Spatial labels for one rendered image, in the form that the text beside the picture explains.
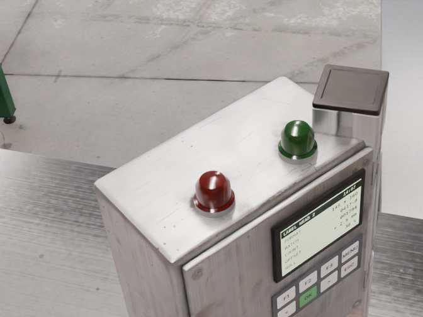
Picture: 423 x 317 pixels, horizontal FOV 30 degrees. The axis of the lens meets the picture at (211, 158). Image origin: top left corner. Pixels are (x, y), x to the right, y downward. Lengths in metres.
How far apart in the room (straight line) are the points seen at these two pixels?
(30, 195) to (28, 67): 1.80
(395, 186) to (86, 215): 0.54
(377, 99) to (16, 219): 1.00
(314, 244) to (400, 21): 1.29
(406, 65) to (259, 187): 1.19
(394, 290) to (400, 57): 0.60
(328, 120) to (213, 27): 2.75
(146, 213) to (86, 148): 2.30
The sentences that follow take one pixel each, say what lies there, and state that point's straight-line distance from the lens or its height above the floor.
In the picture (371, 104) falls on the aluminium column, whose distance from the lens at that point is 0.53.
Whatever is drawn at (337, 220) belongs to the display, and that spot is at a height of 1.43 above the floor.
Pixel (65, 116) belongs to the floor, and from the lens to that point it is 2.96.
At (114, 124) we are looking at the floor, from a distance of 2.87.
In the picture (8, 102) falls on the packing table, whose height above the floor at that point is 0.10.
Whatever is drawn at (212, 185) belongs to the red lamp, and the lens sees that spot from 0.48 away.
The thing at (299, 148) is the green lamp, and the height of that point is 1.49.
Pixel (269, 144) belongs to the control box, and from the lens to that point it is 0.54.
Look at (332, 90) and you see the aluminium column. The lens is 0.54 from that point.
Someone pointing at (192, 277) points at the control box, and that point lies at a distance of 0.48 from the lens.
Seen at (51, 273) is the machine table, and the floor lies 0.83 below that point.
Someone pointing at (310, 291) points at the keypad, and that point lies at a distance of 0.59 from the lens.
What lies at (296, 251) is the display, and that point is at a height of 1.42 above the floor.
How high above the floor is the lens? 1.84
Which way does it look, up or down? 43 degrees down
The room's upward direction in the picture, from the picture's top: 7 degrees counter-clockwise
